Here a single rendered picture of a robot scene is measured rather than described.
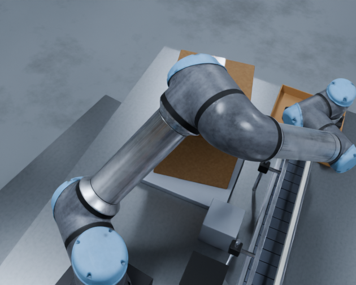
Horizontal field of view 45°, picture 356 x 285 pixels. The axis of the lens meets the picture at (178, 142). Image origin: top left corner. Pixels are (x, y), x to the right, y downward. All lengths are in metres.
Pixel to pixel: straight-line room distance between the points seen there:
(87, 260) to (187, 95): 0.40
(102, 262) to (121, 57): 2.35
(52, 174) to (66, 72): 1.68
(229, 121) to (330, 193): 0.80
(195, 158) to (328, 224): 0.47
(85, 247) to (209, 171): 0.52
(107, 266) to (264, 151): 0.40
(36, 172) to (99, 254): 0.54
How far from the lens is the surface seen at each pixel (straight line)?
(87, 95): 2.86
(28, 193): 1.39
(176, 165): 1.33
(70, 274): 1.19
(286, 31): 3.76
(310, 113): 1.17
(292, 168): 1.48
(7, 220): 1.35
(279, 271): 1.22
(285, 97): 1.79
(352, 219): 1.51
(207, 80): 0.84
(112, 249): 0.96
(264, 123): 0.83
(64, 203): 1.03
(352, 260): 1.43
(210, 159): 1.29
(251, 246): 1.27
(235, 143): 0.81
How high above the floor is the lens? 1.96
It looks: 48 degrees down
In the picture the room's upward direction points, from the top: 10 degrees clockwise
